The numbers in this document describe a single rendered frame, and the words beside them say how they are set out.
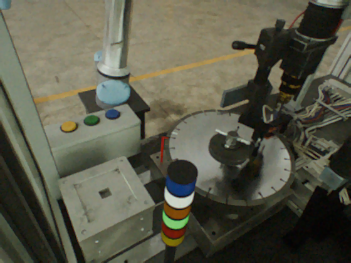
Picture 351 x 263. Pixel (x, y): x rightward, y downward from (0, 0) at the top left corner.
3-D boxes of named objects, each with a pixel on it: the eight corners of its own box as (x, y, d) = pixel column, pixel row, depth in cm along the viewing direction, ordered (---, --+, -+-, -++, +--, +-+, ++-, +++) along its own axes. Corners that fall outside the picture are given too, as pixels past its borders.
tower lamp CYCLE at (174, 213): (172, 224, 41) (173, 214, 39) (158, 202, 43) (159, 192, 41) (195, 211, 43) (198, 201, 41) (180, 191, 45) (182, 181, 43)
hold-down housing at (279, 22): (249, 107, 65) (278, 25, 51) (239, 97, 68) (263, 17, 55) (267, 103, 67) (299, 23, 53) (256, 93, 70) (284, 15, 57)
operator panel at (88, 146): (61, 182, 82) (50, 149, 72) (52, 159, 89) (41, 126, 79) (141, 152, 95) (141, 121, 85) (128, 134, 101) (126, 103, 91)
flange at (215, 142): (202, 138, 73) (204, 131, 71) (236, 131, 76) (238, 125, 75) (219, 167, 66) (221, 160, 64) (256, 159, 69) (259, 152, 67)
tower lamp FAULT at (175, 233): (170, 243, 45) (170, 235, 43) (157, 221, 48) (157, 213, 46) (190, 230, 47) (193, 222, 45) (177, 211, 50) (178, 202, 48)
